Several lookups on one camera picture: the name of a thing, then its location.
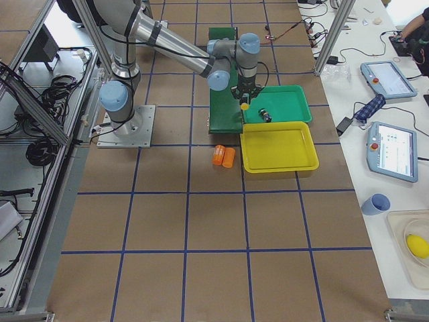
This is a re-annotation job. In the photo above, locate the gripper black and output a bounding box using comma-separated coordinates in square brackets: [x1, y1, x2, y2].
[231, 76, 262, 101]

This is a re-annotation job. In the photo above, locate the plain orange cylinder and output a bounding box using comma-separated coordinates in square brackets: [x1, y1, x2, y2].
[222, 148, 236, 168]

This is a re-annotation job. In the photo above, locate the orange cylinder with label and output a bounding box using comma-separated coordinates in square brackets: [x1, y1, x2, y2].
[212, 145, 225, 166]

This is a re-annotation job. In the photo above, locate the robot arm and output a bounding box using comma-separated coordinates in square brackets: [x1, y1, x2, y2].
[58, 0, 262, 133]

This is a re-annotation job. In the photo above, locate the green conveyor belt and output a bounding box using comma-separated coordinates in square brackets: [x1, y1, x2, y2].
[206, 26, 244, 135]

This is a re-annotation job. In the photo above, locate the green plastic tray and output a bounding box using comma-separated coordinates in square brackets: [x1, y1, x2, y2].
[243, 85, 312, 123]

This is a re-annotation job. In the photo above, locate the yellow plastic tray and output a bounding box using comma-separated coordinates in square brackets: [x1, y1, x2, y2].
[240, 121, 319, 174]

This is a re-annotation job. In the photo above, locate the clear plastic bag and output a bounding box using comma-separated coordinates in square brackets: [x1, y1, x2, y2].
[320, 64, 351, 83]

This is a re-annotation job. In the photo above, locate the black power adapter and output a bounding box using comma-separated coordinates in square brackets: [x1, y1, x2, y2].
[336, 117, 353, 137]

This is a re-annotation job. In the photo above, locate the blue plaid umbrella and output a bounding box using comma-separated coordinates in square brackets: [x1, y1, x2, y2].
[353, 94, 386, 123]

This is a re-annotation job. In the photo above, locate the upper teach pendant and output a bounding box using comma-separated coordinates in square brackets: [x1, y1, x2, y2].
[360, 61, 417, 100]

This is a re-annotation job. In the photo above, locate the teach pendant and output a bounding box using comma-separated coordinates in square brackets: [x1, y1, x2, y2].
[366, 121, 418, 183]
[360, 61, 417, 100]

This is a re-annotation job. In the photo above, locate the lower teach pendant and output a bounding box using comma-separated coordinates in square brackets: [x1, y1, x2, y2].
[366, 121, 418, 183]

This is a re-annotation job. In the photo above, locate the blue plastic cup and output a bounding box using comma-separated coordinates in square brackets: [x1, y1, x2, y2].
[361, 193, 391, 215]

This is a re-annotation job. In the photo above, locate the beige tray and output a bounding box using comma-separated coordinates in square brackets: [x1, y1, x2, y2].
[387, 209, 428, 290]

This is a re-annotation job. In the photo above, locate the yellow lemon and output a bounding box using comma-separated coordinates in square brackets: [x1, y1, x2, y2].
[406, 234, 428, 259]

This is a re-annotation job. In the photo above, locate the red black wire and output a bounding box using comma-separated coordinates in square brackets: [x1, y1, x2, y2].
[264, 18, 306, 42]

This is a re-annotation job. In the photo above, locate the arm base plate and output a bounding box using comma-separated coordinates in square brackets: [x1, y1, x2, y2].
[97, 105, 156, 148]

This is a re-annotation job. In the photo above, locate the aluminium frame post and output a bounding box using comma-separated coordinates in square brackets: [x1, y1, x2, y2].
[314, 0, 355, 76]

